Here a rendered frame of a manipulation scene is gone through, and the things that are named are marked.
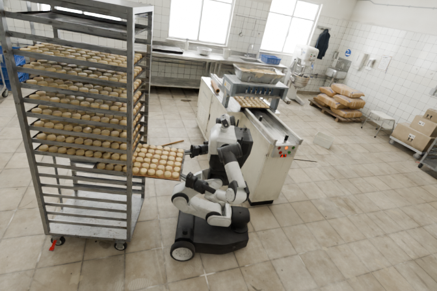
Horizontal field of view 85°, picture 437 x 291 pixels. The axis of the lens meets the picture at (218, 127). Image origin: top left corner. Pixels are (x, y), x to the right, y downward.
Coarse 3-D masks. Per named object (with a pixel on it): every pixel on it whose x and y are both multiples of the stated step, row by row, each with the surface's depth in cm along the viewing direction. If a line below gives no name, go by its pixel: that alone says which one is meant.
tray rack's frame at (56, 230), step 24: (0, 0) 112; (72, 0) 111; (96, 0) 112; (120, 0) 146; (0, 24) 115; (24, 120) 139; (24, 144) 146; (96, 192) 225; (72, 216) 198; (120, 216) 206; (120, 240) 189
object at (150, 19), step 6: (150, 18) 157; (150, 24) 158; (150, 36) 162; (150, 48) 165; (150, 60) 169; (150, 66) 172; (150, 72) 175; (144, 108) 186; (144, 120) 191; (144, 138) 198; (144, 180) 219; (144, 186) 222; (144, 192) 227; (144, 198) 232
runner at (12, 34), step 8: (16, 32) 119; (40, 40) 122; (48, 40) 122; (56, 40) 122; (64, 40) 122; (80, 48) 124; (88, 48) 124; (96, 48) 124; (104, 48) 124; (112, 48) 124
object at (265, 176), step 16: (256, 128) 249; (272, 128) 256; (256, 144) 248; (256, 160) 248; (272, 160) 236; (288, 160) 243; (256, 176) 248; (272, 176) 248; (256, 192) 253; (272, 192) 261
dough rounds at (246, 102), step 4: (236, 96) 301; (240, 96) 304; (236, 100) 294; (240, 100) 292; (244, 100) 294; (248, 100) 296; (252, 100) 299; (256, 100) 302; (260, 100) 304; (240, 104) 285; (244, 104) 281; (248, 104) 285; (252, 104) 287; (256, 104) 289; (260, 104) 291; (264, 104) 294
